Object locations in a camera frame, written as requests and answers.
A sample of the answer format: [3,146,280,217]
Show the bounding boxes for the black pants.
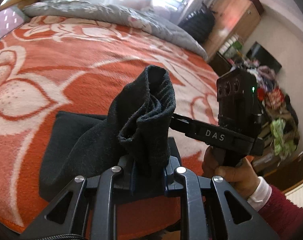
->
[39,65,176,201]

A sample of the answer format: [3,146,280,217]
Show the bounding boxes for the person's right hand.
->
[202,146,260,199]

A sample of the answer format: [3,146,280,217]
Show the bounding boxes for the pile of clothes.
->
[229,59,300,161]

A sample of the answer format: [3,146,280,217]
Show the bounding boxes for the dark low cabinet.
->
[208,52,241,77]

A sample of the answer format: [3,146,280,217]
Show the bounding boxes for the black television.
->
[246,42,282,74]

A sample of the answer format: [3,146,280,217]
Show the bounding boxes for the black jacket hanging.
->
[178,2,215,44]

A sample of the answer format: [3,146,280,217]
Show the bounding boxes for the grey floral quilt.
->
[22,0,208,61]

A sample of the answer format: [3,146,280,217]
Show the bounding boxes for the wooden wardrobe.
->
[202,0,264,60]

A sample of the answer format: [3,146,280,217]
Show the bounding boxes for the orange floral blanket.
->
[0,16,218,233]

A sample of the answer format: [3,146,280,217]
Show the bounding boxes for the pink grey pillow far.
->
[0,6,30,38]

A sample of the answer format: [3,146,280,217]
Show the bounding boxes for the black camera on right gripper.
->
[216,68,262,133]

